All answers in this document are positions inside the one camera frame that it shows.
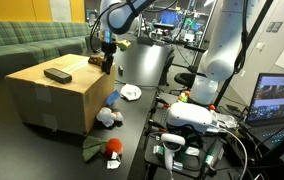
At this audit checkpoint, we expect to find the yellow green bottle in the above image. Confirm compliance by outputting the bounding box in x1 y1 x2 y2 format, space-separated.
178 90 190 103

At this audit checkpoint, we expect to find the brown plush moose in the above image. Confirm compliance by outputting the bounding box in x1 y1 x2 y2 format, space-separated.
88 55 104 65

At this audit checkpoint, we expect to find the black office chair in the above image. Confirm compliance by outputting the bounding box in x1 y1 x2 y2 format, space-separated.
174 66 198 92

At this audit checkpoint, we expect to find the large cardboard box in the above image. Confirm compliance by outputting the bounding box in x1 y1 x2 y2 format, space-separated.
5 54 115 135

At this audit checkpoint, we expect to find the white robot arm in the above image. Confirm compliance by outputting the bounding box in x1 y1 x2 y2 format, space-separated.
100 0 258 105

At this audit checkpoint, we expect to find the green plaid sofa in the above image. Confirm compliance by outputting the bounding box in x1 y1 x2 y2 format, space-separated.
0 21 91 71

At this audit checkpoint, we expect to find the black rectangular block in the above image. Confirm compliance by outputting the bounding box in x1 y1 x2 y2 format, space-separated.
44 68 72 84

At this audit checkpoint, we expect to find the blue sponge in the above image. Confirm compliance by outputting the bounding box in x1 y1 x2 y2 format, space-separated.
105 90 120 106

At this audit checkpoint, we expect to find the white VR headset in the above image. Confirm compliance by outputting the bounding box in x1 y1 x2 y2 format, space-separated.
165 102 219 133

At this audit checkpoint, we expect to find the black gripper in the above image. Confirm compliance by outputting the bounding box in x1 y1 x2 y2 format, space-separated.
101 30 116 75

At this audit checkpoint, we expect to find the white towel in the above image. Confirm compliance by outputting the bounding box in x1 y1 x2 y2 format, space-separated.
120 84 142 101

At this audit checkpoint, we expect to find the white plush toy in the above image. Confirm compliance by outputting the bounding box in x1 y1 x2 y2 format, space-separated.
96 107 124 128

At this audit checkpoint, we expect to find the white VR controller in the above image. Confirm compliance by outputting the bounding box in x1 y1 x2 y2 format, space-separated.
161 133 185 171

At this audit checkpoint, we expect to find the red and green plush radish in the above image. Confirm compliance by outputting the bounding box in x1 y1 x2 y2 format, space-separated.
83 136 123 169

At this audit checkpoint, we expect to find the small black object on table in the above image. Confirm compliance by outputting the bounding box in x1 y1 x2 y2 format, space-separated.
118 66 124 76

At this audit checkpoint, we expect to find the open laptop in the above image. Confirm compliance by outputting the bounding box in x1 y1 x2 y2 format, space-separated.
242 73 284 164

